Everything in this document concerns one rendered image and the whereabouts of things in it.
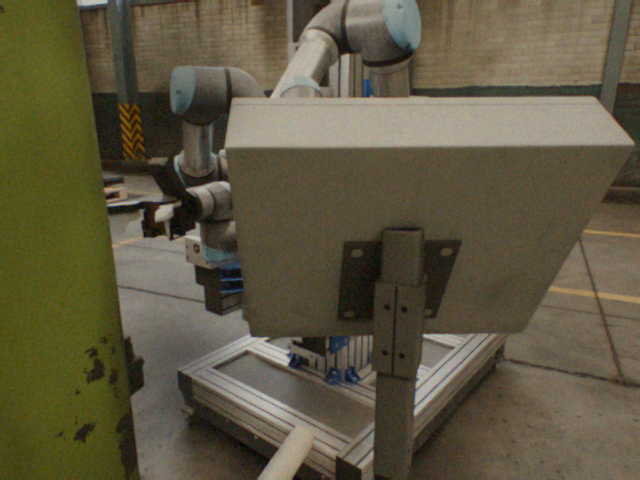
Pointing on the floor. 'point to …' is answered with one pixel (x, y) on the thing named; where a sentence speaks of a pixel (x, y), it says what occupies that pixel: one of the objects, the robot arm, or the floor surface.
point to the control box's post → (398, 451)
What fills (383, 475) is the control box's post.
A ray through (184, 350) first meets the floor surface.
